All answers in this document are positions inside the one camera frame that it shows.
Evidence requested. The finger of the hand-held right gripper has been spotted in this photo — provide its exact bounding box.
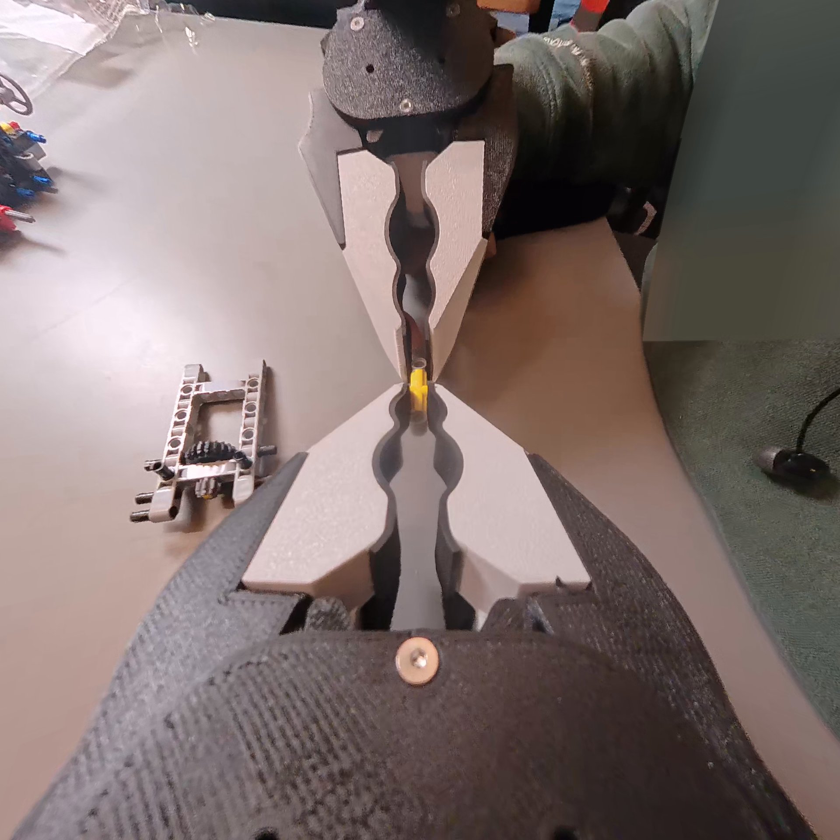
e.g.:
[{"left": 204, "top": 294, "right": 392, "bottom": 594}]
[
  {"left": 419, "top": 140, "right": 489, "bottom": 383},
  {"left": 336, "top": 149, "right": 412, "bottom": 383}
]

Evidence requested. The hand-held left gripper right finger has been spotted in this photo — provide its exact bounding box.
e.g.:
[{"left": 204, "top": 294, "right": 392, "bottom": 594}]
[{"left": 427, "top": 384, "right": 592, "bottom": 626}]

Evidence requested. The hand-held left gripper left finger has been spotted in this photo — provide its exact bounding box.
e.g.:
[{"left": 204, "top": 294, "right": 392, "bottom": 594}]
[{"left": 241, "top": 384, "right": 412, "bottom": 623}]

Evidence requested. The grey lego frame assembly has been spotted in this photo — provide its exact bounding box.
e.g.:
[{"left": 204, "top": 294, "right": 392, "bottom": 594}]
[{"left": 130, "top": 360, "right": 277, "bottom": 526}]

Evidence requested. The multicoloured lego car assembly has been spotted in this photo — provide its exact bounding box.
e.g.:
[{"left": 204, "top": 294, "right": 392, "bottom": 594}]
[{"left": 0, "top": 72, "right": 60, "bottom": 236}]

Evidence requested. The clear plastic bag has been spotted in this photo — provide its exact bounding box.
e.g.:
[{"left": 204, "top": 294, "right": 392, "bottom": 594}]
[{"left": 0, "top": 0, "right": 217, "bottom": 76}]

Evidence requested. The black drawstring with metal tip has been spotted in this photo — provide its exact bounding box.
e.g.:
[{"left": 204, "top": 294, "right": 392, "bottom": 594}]
[{"left": 755, "top": 387, "right": 840, "bottom": 488}]

